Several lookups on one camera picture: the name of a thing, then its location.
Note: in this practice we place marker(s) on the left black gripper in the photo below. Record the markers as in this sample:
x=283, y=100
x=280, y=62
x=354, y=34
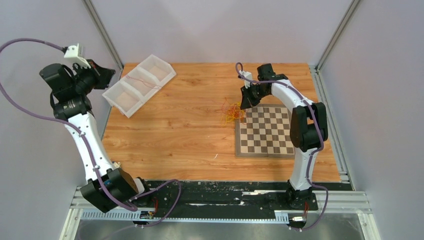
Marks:
x=102, y=76

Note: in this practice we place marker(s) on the white three-compartment tray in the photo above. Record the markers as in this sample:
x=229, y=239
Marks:
x=139, y=85

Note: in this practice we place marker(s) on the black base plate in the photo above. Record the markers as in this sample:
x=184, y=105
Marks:
x=215, y=199

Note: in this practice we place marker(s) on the aluminium frame rail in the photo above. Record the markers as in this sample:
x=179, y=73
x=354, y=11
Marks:
x=332, y=202

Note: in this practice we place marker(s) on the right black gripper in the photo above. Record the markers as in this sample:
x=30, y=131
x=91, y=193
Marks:
x=248, y=101

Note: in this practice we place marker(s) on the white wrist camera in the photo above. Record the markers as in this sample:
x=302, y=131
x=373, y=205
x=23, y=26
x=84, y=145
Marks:
x=74, y=54
x=247, y=78

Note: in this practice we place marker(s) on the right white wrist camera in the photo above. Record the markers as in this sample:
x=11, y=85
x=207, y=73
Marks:
x=247, y=78

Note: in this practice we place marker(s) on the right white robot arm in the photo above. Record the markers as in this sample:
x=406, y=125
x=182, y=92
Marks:
x=308, y=125

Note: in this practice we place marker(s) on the wooden chessboard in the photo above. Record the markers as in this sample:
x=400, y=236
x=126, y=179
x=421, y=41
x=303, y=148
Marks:
x=264, y=132

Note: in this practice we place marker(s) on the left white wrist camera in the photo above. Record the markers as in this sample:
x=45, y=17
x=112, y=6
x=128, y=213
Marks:
x=74, y=54

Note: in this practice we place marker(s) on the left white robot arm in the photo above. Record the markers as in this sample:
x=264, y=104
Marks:
x=107, y=186

